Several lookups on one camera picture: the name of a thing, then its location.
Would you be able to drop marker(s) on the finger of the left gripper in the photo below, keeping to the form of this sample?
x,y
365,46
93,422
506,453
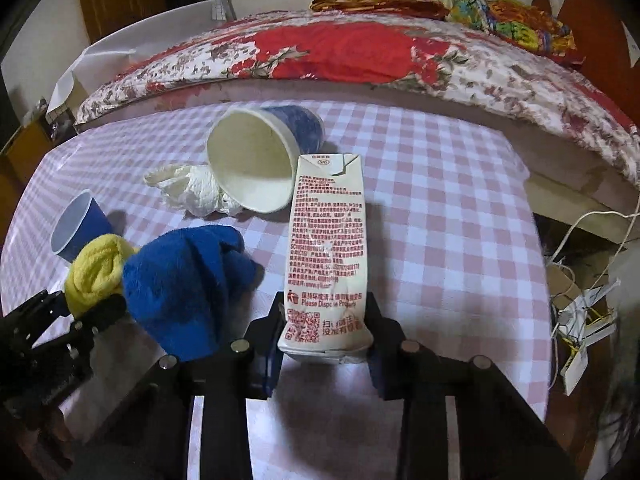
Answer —
x,y
99,318

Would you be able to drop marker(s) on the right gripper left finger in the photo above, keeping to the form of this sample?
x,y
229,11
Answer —
x,y
246,369

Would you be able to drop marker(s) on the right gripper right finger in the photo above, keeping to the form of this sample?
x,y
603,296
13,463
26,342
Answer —
x,y
402,369

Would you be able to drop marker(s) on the yellow cloth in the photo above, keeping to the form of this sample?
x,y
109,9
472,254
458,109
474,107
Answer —
x,y
96,273

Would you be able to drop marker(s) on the small blue paper cup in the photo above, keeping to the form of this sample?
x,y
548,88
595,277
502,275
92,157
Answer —
x,y
81,222

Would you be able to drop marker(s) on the white red-print milk carton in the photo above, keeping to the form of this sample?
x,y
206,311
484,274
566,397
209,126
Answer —
x,y
326,281

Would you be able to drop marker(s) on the blue cloth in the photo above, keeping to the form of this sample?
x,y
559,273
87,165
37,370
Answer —
x,y
181,287

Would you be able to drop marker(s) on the white tissue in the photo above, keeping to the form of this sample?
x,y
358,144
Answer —
x,y
192,188

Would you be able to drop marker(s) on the large blue white paper cup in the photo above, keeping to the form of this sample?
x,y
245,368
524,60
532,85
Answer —
x,y
253,153

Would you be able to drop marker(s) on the pink checkered tablecloth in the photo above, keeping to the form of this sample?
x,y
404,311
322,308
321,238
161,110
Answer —
x,y
451,252

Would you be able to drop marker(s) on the white router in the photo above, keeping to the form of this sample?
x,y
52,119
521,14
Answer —
x,y
580,326

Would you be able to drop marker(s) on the white bed footboard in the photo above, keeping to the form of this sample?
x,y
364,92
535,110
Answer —
x,y
111,55

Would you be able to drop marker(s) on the floral red bed quilt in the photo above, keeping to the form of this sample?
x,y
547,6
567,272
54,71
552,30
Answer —
x,y
444,60

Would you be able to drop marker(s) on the colourful patterned pillow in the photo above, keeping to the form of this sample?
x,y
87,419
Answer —
x,y
527,27

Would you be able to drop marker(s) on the yellow red folded blanket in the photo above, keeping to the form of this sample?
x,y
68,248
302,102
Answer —
x,y
434,9

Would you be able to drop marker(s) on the red heart headboard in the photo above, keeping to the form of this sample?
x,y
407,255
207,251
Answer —
x,y
602,55

